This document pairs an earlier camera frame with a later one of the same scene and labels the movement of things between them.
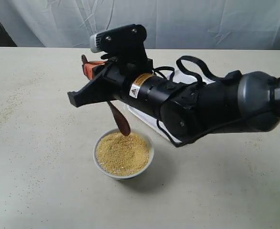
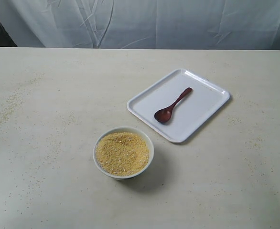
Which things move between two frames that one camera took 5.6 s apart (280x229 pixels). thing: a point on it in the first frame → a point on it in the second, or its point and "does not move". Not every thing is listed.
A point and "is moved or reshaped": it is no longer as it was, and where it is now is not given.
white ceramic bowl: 123,156 does not move
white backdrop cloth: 244,24 does not move
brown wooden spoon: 124,126 is moved or reshaped
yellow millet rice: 121,155 does not move
